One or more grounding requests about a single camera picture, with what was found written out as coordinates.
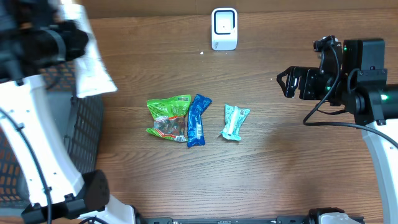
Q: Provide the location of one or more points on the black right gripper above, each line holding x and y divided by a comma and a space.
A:
307, 74

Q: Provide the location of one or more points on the black rail at table edge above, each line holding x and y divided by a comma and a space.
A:
315, 216

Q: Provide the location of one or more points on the green candy bag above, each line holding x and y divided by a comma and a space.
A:
169, 117

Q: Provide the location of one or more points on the grey plastic mesh basket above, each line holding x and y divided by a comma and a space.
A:
79, 121

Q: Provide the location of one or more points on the white barcode scanner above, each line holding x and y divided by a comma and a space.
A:
224, 29

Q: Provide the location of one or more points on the white tube gold cap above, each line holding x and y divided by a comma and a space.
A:
92, 77

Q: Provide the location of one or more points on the teal white snack packet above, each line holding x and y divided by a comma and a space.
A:
234, 117

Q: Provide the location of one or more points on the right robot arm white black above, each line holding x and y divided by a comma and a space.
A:
352, 74

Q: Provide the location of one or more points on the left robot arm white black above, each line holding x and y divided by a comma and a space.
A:
56, 188

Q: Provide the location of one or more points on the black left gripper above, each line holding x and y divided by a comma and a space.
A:
79, 41

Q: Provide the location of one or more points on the blue snack bar wrapper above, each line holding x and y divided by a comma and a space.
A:
194, 121

